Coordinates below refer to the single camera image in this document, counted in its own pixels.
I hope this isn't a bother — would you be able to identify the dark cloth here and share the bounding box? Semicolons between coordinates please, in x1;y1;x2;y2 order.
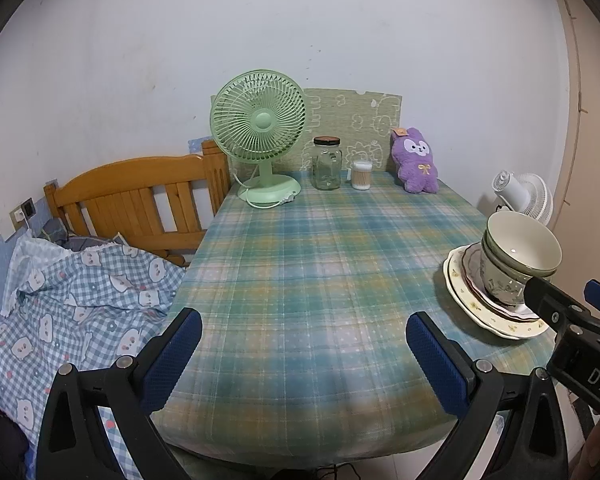
0;392;33;480

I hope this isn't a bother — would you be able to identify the green desk fan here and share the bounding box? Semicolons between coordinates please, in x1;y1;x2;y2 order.
210;70;307;210

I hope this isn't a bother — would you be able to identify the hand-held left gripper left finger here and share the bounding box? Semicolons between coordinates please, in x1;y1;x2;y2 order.
36;307;203;480

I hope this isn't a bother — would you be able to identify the glass jar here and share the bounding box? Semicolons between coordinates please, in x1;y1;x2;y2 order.
312;136;344;191

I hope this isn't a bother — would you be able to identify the green printed board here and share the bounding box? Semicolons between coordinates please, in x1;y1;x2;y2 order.
302;88;404;174

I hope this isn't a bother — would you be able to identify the purple plush bunny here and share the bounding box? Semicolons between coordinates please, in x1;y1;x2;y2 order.
391;127;440;195

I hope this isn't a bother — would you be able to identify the cream yellow-flower round plate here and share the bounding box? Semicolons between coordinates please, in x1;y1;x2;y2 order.
442;244;552;341

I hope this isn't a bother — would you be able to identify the white fan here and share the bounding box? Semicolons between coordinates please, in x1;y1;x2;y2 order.
491;170;555;227

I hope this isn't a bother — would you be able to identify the white fan cord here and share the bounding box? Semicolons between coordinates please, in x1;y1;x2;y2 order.
230;170;297;210

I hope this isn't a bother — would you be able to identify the cream yellow-flower scalloped plate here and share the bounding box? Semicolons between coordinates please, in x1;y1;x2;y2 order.
450;246;543;325

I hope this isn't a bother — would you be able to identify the blue checked blanket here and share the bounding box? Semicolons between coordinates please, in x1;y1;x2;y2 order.
0;232;189;480

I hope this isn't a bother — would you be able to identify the beige door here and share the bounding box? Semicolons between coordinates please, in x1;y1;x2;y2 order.
550;0;600;291

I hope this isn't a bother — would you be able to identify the wooden bed headboard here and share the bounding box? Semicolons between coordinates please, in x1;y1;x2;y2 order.
44;140;231;267

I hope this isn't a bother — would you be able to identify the wall socket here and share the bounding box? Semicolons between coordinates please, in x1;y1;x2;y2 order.
10;198;37;226

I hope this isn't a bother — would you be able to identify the cotton swab container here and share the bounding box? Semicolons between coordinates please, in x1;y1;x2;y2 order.
350;161;375;191

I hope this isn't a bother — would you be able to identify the grey cloth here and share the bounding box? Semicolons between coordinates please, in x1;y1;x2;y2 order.
34;219;127;257

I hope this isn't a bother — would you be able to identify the black floor cable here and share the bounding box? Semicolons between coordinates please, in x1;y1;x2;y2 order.
272;461;363;480

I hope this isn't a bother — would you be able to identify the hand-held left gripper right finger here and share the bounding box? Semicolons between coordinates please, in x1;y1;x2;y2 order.
406;311;571;480

